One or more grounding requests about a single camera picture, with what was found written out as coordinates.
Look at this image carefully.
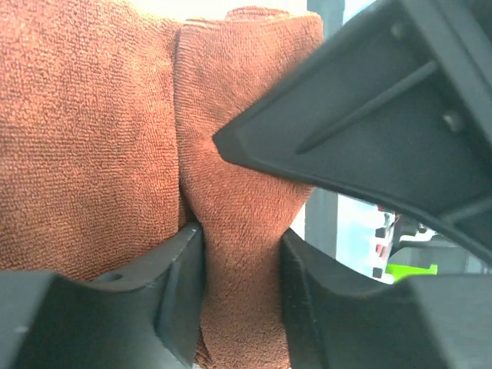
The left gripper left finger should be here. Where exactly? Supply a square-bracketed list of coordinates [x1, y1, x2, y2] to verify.
[1, 223, 204, 368]

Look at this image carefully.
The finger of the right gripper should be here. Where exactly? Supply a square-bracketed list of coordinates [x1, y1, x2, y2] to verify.
[213, 1, 491, 261]

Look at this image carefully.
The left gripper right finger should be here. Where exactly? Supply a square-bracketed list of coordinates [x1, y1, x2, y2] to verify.
[281, 231, 491, 369]

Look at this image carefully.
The brown towel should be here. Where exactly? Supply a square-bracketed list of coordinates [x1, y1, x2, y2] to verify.
[1, 1, 323, 368]

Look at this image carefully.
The green object in background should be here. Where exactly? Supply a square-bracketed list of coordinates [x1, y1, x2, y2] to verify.
[386, 264, 438, 283]

